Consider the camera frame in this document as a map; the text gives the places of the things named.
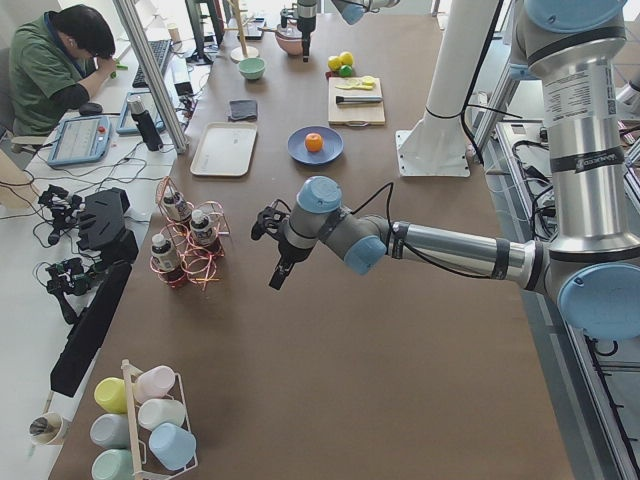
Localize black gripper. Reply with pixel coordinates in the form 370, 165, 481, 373
269, 236, 311, 290
297, 15, 316, 62

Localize orange fruit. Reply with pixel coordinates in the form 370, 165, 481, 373
304, 132, 324, 153

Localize blue plastic plate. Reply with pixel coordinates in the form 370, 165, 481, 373
287, 126, 344, 166

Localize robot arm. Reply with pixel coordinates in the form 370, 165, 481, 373
251, 1, 639, 340
293, 0, 400, 63

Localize pink bowl with ice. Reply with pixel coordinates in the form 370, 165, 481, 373
275, 22, 304, 56

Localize yellow lemon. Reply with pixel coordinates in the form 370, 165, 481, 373
327, 56, 342, 72
339, 51, 354, 66

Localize green lime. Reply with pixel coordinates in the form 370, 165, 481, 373
338, 65, 353, 78

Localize green ceramic bowl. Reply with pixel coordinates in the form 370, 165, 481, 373
238, 57, 266, 81

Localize wooden cup tree stand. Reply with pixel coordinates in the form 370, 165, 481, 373
225, 0, 259, 63

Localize sliced lemon pieces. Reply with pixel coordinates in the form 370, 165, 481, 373
335, 76, 376, 91

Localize wooden cutting board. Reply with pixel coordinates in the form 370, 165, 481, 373
328, 77, 386, 126

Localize dark drink bottle middle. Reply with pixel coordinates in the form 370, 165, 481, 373
190, 209, 216, 247

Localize dark drink bottle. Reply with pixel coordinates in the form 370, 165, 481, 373
151, 233, 181, 273
190, 209, 216, 247
162, 190, 191, 222

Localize grey folded cloth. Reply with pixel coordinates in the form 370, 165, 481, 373
228, 99, 258, 122

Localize dark drink bottle front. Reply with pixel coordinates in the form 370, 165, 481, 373
151, 233, 181, 273

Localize dark drink bottle back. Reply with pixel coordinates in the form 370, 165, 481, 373
162, 190, 191, 222

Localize beige plastic tray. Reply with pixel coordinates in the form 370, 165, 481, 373
190, 122, 257, 177

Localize black keyboard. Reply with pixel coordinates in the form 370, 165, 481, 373
132, 38, 173, 89

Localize pink plastic cup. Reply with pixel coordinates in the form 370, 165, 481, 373
133, 365, 175, 403

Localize black thermos bottle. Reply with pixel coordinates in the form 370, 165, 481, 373
127, 95, 163, 151

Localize blue teach pendant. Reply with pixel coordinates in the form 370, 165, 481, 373
47, 115, 111, 167
116, 90, 165, 135

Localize white plastic cup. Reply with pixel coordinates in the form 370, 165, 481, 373
138, 398, 186, 431

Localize light blue plastic cup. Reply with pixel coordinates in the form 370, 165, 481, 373
148, 423, 196, 471

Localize yellow plastic cup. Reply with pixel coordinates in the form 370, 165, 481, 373
94, 377, 127, 414

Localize black computer mouse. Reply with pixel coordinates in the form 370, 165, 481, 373
78, 102, 103, 116

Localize black spare gripper parts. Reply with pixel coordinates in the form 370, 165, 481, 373
38, 184, 84, 246

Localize grey plastic cup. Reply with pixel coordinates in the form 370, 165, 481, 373
89, 413, 130, 449

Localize pale green plastic cup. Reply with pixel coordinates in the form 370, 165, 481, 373
91, 449, 134, 480

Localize black handled knife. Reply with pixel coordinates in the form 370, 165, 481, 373
335, 95, 383, 107

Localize copper wire bottle holder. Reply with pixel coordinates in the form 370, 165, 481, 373
149, 176, 230, 290

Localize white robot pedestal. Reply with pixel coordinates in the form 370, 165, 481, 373
396, 0, 502, 177

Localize aluminium frame post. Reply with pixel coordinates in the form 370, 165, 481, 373
112, 0, 188, 154

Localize white wire cup rack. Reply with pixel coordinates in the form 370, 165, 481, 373
121, 359, 199, 479

